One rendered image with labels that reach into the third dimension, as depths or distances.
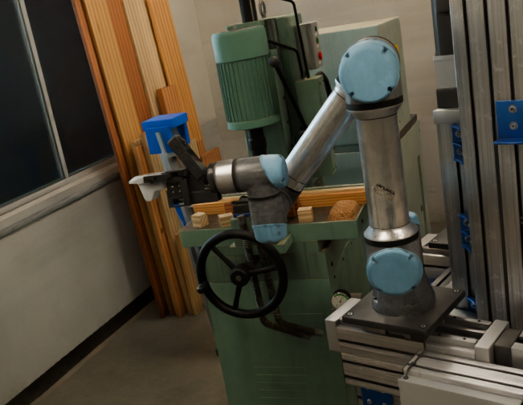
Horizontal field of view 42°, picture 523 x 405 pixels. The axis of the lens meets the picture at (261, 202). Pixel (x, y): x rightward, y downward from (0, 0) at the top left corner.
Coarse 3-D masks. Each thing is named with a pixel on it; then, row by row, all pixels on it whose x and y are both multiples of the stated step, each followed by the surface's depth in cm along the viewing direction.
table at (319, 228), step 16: (320, 208) 223; (192, 224) 230; (208, 224) 227; (288, 224) 212; (304, 224) 211; (320, 224) 209; (336, 224) 208; (352, 224) 206; (192, 240) 225; (224, 240) 221; (288, 240) 209; (304, 240) 212
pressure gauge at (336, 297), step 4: (336, 292) 208; (340, 292) 207; (344, 292) 208; (348, 292) 209; (332, 296) 208; (336, 296) 208; (340, 296) 208; (344, 296) 207; (348, 296) 208; (332, 300) 209; (336, 300) 209; (340, 300) 208; (344, 300) 208; (332, 304) 209; (336, 304) 209; (340, 304) 209; (336, 308) 210
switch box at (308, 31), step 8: (304, 24) 235; (312, 24) 235; (296, 32) 236; (304, 32) 236; (312, 32) 235; (296, 40) 237; (304, 40) 236; (312, 40) 236; (304, 48) 237; (312, 48) 237; (320, 48) 244; (312, 56) 237; (312, 64) 238; (320, 64) 242
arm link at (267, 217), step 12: (252, 204) 148; (264, 204) 147; (276, 204) 148; (288, 204) 156; (252, 216) 149; (264, 216) 147; (276, 216) 148; (264, 228) 148; (276, 228) 149; (264, 240) 150; (276, 240) 150
